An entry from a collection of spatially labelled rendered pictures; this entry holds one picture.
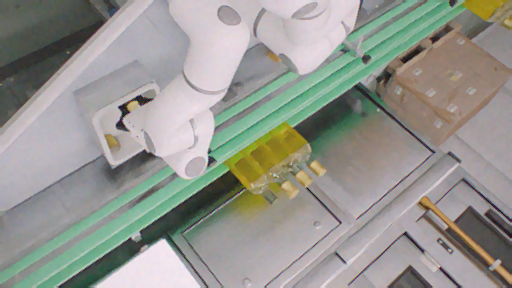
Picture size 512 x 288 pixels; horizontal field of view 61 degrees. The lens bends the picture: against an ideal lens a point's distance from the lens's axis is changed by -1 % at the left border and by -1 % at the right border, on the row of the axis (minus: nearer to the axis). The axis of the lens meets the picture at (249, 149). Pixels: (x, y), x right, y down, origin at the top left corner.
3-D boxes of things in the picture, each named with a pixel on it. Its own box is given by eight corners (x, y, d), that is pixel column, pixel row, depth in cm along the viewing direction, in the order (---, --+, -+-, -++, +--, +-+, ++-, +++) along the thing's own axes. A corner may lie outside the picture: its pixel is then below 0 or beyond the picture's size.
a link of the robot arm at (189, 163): (180, 128, 81) (221, 112, 86) (151, 102, 87) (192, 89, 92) (181, 187, 90) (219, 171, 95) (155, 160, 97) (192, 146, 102)
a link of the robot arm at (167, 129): (215, 48, 77) (189, 116, 94) (149, 65, 70) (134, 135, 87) (241, 83, 75) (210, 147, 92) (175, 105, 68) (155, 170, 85)
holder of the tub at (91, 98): (100, 155, 123) (114, 174, 120) (72, 92, 99) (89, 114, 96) (152, 124, 129) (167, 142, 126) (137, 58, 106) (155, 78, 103)
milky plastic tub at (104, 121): (95, 146, 118) (112, 168, 114) (72, 93, 99) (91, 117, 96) (150, 115, 124) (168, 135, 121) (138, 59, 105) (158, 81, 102)
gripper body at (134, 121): (150, 160, 98) (127, 135, 105) (188, 136, 102) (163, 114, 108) (140, 137, 93) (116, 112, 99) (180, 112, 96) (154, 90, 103)
